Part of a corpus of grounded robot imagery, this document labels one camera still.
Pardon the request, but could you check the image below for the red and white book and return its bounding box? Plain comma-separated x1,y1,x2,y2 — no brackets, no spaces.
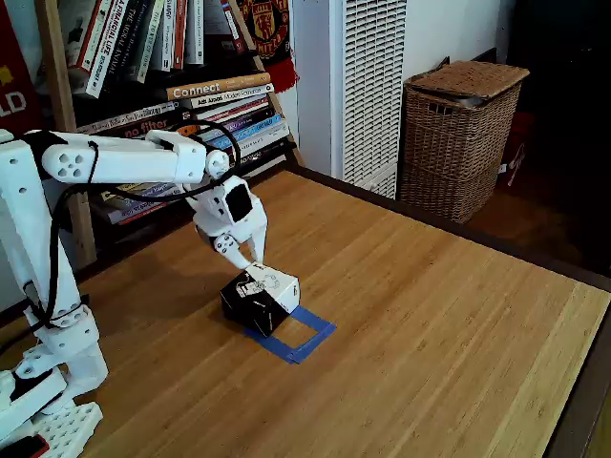
194,94,271,121

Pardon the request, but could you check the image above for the grey white flat book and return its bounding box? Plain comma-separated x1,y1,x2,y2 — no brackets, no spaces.
75,101,179,135

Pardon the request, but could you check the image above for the orange spine book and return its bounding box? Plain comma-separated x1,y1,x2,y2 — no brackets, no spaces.
171,0,189,71

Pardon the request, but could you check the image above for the white perforated base plate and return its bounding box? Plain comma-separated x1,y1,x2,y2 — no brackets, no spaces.
32,400,104,458

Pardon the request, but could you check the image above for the black flat book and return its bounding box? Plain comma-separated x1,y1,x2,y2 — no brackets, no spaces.
238,138,293,172

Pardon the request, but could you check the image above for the white upright book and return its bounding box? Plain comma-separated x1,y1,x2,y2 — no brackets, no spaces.
184,0,205,66

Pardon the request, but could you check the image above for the white pink book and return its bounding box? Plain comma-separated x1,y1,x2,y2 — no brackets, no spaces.
107,199,168,226

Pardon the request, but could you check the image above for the red poster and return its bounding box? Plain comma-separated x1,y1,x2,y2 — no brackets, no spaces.
0,0,44,139

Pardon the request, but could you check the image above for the blue tape square target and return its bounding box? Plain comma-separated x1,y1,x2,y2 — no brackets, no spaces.
243,304,337,365

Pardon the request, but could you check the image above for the brown wicker basket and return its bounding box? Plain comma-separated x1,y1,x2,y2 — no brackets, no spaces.
399,60,531,224

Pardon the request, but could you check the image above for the dark maroon book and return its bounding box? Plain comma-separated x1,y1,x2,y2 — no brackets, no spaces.
196,105,277,131

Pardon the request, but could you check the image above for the white book red lettering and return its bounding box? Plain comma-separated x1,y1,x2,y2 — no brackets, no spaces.
84,0,128,100

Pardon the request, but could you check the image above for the dark Moral Animal book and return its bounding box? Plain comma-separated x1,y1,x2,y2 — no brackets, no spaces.
107,0,144,82

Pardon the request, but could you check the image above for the red football scarf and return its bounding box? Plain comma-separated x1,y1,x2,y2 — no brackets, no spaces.
237,0,301,94

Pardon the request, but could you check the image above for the red and black clamp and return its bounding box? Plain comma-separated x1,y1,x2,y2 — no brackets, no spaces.
0,433,52,458

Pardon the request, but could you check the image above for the red bag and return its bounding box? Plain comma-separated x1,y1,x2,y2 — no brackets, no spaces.
498,112,536,187

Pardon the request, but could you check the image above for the thin white book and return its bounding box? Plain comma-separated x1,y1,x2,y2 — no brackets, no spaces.
160,0,177,73

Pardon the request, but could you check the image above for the leaning red book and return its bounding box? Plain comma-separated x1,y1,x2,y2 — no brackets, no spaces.
220,0,248,54

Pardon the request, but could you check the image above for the red spine book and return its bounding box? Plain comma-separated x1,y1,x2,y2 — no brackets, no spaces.
71,0,104,73

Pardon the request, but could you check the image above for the wooden ladder bookshelf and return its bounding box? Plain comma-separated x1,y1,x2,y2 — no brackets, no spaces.
35,0,306,268

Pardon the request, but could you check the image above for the light blue book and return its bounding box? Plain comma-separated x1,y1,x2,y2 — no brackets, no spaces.
212,114,284,153

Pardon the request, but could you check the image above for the grey upright book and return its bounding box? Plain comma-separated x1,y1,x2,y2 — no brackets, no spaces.
128,0,166,85

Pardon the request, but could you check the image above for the black no filter book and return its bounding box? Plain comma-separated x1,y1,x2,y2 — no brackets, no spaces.
95,112,192,140

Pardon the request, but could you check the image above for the purple book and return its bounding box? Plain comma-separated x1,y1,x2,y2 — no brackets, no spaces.
209,113,283,142

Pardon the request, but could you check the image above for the black and white cardboard box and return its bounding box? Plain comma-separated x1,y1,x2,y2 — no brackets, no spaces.
219,263,302,339

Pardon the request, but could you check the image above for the tan Connect book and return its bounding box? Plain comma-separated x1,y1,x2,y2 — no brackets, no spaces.
165,72,272,102

